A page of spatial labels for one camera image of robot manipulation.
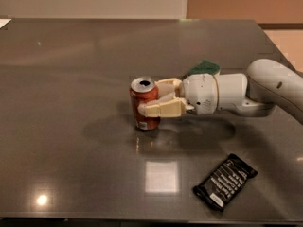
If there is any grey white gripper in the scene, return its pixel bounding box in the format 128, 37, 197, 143
137, 74, 247, 117

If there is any red coke can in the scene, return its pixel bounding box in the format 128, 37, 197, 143
130, 76, 160, 131

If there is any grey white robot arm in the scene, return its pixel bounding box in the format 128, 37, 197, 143
130, 59, 303, 130

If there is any green and yellow sponge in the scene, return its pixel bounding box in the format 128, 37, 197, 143
187, 61, 221, 76

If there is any black snack bar wrapper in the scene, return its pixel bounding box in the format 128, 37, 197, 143
192, 154, 258, 212

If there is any white paper sheet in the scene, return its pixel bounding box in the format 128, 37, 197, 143
0, 19, 11, 29

